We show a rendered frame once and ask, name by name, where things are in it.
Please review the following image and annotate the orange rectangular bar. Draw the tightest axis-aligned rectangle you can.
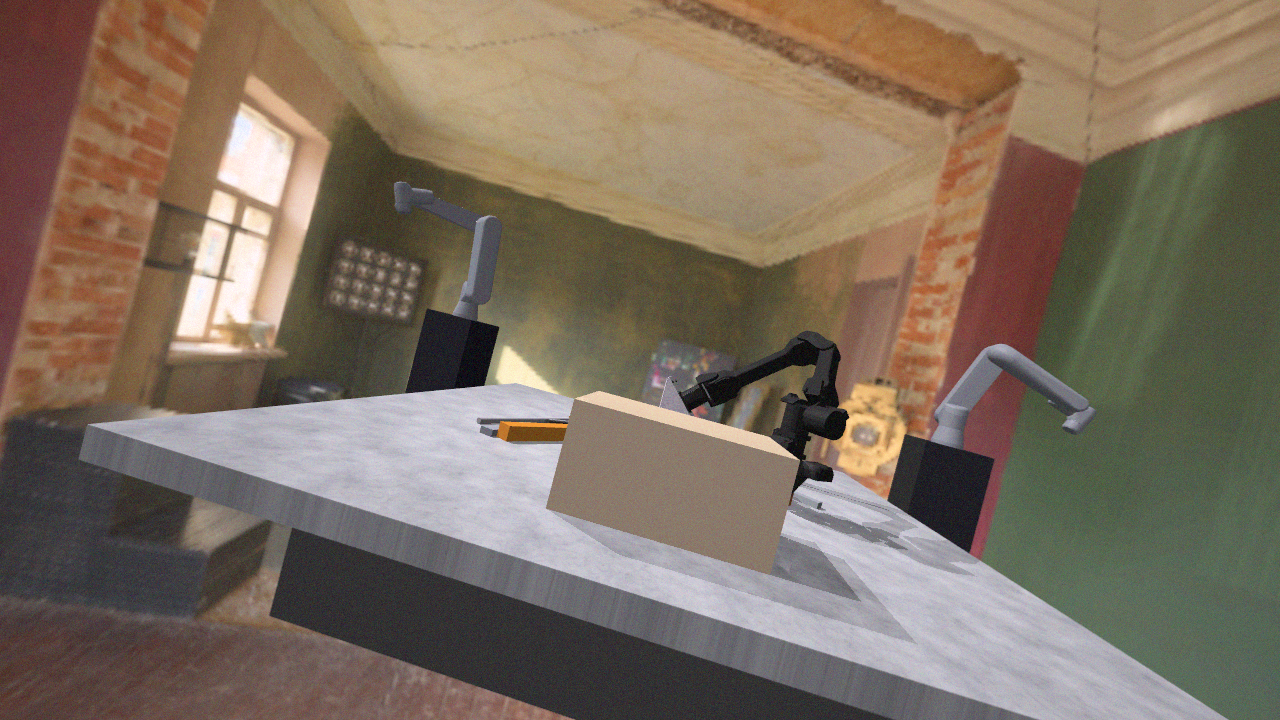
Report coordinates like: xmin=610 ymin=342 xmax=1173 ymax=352
xmin=497 ymin=421 xmax=568 ymax=441

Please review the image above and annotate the tan rectangular box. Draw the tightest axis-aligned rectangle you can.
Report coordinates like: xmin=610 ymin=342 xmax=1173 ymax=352
xmin=547 ymin=391 xmax=800 ymax=575

